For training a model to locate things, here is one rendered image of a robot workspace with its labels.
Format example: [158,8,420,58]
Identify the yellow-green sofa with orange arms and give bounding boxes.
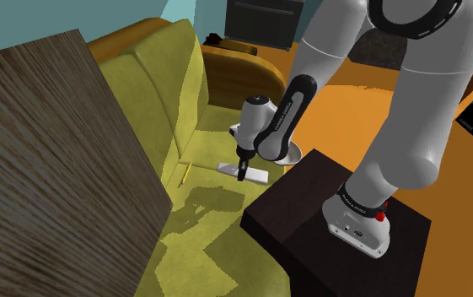
[86,17,293,297]

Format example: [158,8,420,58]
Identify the wood-grain cabinet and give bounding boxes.
[0,28,175,297]

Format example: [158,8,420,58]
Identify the white remote control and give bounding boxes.
[217,162,270,185]

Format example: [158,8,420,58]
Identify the black cabinet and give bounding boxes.
[223,0,305,51]

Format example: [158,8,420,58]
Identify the white bowl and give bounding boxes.
[273,141,304,166]

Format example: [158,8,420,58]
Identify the yellow pencil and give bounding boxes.
[180,162,193,186]

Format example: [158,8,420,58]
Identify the dark robot stand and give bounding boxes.
[239,148,433,297]

